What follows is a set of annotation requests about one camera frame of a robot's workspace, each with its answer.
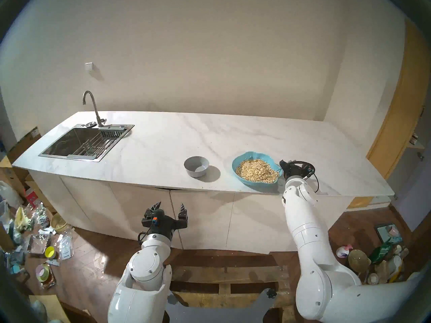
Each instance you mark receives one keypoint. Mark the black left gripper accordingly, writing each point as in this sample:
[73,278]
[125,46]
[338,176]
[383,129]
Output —
[163,226]

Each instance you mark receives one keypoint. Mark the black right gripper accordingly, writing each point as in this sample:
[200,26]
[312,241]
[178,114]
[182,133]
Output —
[294,170]

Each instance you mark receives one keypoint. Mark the metal spoon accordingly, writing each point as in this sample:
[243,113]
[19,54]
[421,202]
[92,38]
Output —
[276,171]

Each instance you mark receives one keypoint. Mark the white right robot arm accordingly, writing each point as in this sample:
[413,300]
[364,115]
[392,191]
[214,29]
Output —
[306,231]

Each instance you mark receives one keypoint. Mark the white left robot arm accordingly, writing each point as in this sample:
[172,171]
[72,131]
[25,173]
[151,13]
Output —
[146,265]

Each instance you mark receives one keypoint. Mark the blue scalloped bowl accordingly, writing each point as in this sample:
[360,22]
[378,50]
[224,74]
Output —
[251,183]

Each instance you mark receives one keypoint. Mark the small grey bowl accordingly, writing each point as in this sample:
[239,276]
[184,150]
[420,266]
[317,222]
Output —
[197,171]

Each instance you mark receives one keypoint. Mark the olive green bowl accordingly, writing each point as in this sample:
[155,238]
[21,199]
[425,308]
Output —
[358,261]

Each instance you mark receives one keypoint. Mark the white counter cabinet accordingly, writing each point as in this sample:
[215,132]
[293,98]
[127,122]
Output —
[208,218]

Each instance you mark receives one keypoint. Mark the wooden pallet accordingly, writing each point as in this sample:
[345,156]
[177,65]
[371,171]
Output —
[229,275]

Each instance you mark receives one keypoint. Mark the slotted steel sink tray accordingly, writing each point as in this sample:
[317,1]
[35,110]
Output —
[112,134]

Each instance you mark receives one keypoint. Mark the white bottle pink cap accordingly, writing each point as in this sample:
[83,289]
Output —
[342,252]

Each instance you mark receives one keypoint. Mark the clear labelled plastic bag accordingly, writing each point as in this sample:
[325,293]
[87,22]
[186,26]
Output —
[65,250]

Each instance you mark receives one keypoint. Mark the curved steel faucet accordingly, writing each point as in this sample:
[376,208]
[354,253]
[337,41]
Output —
[100,121]

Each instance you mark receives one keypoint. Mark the round metal sink knob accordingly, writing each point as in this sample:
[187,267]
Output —
[91,124]

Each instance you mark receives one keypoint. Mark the dark framed picture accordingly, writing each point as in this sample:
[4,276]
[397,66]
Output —
[387,232]

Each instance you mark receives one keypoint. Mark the yellow green cup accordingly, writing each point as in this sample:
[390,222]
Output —
[50,252]

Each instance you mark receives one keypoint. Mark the black star knob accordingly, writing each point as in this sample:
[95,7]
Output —
[272,293]

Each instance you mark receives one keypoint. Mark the stainless steel sink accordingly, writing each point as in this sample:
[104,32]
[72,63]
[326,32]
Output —
[60,145]

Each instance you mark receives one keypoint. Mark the small jar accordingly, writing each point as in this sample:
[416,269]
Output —
[413,139]

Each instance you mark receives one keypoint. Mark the pink green cup stack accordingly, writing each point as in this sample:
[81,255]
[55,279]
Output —
[42,273]

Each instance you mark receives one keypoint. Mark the white plastic bottle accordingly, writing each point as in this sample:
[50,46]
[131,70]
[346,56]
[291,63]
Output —
[394,265]

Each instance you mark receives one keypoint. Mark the brown cardboard box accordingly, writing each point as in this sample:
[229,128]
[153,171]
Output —
[23,145]

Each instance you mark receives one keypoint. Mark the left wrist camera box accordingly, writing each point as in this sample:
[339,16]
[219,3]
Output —
[148,222]

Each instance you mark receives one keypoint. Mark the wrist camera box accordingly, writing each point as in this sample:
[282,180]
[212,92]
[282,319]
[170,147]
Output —
[308,169]
[148,222]

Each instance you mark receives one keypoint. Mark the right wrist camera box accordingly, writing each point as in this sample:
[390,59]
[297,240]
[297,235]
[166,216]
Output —
[308,169]

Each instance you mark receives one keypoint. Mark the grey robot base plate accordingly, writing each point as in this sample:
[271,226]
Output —
[219,314]

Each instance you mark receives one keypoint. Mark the yellow wooden door frame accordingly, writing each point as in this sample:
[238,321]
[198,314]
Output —
[400,117]

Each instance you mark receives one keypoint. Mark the white wall switch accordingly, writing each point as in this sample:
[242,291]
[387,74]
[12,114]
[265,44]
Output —
[89,66]

